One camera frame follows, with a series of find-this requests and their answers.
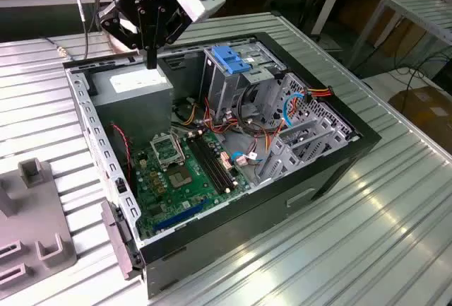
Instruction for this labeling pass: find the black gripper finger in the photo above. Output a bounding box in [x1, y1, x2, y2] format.
[151, 7, 191, 70]
[100, 1, 153, 70]

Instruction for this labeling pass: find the orange red power wire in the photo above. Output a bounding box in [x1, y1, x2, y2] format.
[302, 86, 335, 105]

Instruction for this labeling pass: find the grey metal disk bay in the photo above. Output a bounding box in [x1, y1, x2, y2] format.
[254, 117, 361, 185]

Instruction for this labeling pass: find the blue plastic drive latch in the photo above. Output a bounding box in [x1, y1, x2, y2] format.
[213, 46, 252, 76]

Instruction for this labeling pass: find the grey power supply unit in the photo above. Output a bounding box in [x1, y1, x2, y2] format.
[90, 61, 174, 150]

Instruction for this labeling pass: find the grey metal drive cage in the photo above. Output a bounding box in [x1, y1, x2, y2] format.
[199, 42, 287, 123]

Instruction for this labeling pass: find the metal socket cover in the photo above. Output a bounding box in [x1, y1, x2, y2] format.
[150, 132, 186, 171]

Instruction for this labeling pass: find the black tripod stand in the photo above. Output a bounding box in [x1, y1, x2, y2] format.
[298, 0, 340, 44]

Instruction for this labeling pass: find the black RAM slot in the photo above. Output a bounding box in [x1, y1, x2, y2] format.
[201, 134, 237, 189]
[187, 139, 225, 196]
[196, 135, 233, 191]
[191, 137, 229, 194]

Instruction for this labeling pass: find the green motherboard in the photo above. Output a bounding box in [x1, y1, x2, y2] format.
[132, 131, 254, 240]

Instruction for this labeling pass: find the blue expansion slot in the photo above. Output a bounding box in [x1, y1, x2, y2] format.
[152, 198, 209, 233]

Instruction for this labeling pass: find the grey parts rack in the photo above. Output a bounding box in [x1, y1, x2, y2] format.
[0, 157, 78, 291]

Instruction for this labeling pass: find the black open PC case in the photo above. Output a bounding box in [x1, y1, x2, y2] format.
[62, 31, 383, 300]

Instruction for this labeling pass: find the grey plastic panel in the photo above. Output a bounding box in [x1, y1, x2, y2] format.
[100, 199, 142, 281]

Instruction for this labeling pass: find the metal slat side table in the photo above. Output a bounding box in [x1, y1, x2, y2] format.
[347, 0, 452, 70]

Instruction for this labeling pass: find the large brown cardboard box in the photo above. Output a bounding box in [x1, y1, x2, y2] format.
[387, 86, 452, 141]

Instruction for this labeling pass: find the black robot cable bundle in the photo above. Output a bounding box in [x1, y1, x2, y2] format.
[90, 0, 105, 33]

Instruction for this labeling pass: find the black cable with metal plug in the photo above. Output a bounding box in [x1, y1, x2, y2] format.
[41, 0, 91, 63]

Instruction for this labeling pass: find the orange yellow wire bundle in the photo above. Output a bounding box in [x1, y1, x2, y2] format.
[182, 102, 199, 126]

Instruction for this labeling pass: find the black cable loop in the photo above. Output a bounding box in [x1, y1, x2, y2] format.
[236, 83, 282, 139]

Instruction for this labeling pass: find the red orange wire bundle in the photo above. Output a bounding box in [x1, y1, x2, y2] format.
[203, 96, 283, 153]

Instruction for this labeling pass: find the red and black fan wire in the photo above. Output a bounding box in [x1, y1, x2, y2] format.
[111, 124, 137, 194]

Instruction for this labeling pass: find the blue data wire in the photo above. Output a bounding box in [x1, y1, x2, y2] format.
[282, 92, 305, 130]

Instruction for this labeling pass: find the thin light blue wire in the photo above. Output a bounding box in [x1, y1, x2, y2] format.
[231, 150, 265, 165]

